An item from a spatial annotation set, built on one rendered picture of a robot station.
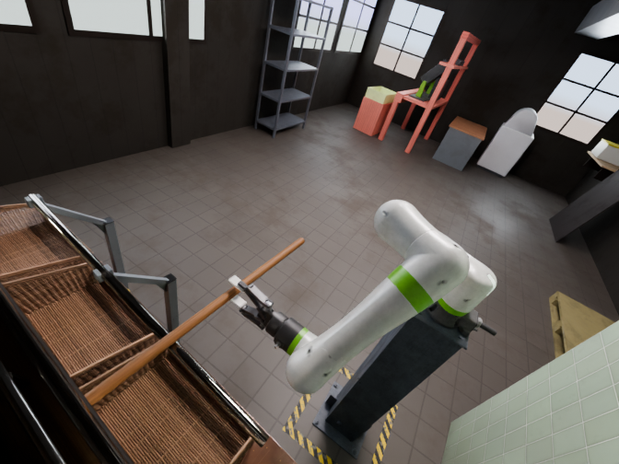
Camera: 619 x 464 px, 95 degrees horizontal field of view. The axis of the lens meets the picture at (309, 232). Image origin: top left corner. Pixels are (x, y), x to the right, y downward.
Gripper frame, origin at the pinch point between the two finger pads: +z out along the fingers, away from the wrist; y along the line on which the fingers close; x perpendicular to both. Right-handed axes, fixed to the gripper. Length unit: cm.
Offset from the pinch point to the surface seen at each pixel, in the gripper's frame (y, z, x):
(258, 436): 1.9, -34.0, -25.1
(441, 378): 119, -113, 126
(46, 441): -28, -15, -51
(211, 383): 1.8, -16.5, -24.2
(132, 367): -1.4, -0.6, -34.9
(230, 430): 60, -20, -15
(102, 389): -1.4, -0.6, -41.6
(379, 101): 46, 177, 590
